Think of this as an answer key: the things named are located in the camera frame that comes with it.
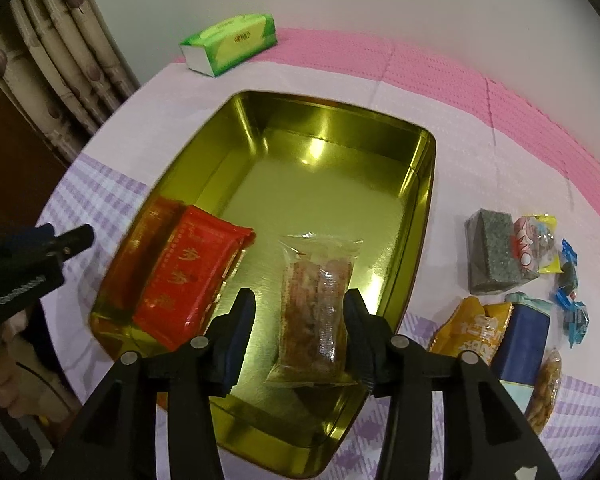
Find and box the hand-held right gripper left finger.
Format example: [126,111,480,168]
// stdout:
[45,287,257,480]

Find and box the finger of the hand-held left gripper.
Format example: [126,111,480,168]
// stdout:
[46,223,95,263]

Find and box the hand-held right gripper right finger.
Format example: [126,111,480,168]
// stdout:
[342,288,563,480]

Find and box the clear pastry packet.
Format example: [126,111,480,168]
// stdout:
[265,232,363,387]

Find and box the red snack packet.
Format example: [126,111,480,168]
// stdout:
[131,205,256,352]

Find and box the orange snack packet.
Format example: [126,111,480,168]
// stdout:
[427,296,513,366]

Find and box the gold tin box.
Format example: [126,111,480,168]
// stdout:
[89,91,437,465]

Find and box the grey sesame block packet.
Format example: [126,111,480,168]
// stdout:
[465,208,541,295]

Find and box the blue tissue pack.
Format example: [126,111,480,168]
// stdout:
[490,292,553,396]

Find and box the clear peanut packet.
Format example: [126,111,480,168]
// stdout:
[525,347,563,433]

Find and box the blue candy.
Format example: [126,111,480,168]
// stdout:
[555,240,580,293]
[555,287,591,348]

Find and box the person's left hand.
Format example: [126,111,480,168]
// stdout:
[0,350,36,418]

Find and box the brown wooden cabinet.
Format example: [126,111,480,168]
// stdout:
[0,55,86,241]

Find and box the beige patterned curtain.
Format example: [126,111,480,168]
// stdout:
[0,0,141,166]

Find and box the red and yellow candy packet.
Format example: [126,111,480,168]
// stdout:
[512,214,561,276]

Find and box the pink and purple checked tablecloth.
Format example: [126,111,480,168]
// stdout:
[35,27,600,480]

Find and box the green tissue box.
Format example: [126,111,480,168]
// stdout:
[179,11,278,78]

